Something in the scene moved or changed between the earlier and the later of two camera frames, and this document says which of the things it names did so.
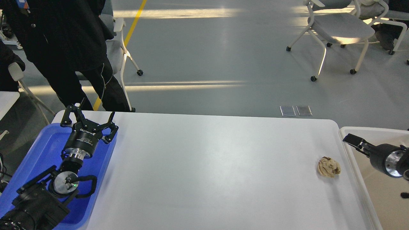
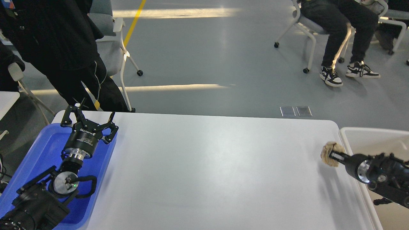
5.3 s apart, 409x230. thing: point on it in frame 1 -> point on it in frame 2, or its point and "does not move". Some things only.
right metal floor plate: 304,110 does not move
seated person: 387,34 -> 335,17
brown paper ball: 328,167 -> 328,146
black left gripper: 84,139 does not move
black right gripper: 392,161 -> 352,163
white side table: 7,99 does not move
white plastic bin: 384,191 does not move
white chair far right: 379,9 does not move
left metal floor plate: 287,111 does not move
